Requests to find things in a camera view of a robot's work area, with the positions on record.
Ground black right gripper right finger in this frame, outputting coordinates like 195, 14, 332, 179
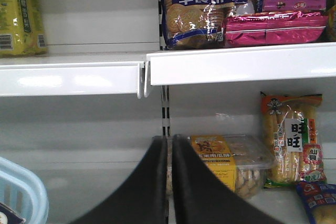
172, 134, 279, 223

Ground yellow pear drink carton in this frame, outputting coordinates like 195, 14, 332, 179
1, 0, 48, 58

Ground pink snack box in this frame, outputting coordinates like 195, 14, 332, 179
262, 0, 327, 12

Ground Want Want rice cracker bag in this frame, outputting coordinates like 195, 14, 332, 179
260, 92, 327, 188

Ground white supermarket shelving unit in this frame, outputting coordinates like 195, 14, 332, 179
1, 0, 335, 223

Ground blue snack bag corner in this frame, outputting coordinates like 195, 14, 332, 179
296, 182, 335, 224

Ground magenta foil snack bag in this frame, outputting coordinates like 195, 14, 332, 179
224, 10, 328, 47

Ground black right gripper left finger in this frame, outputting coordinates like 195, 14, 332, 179
72, 136, 168, 223

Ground breakfast biscuit bag blue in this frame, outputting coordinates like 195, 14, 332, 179
162, 0, 256, 49

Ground light blue plastic basket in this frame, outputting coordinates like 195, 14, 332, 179
1, 157, 49, 223

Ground clear tub pumpkin cookies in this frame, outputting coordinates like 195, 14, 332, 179
173, 134, 275, 199

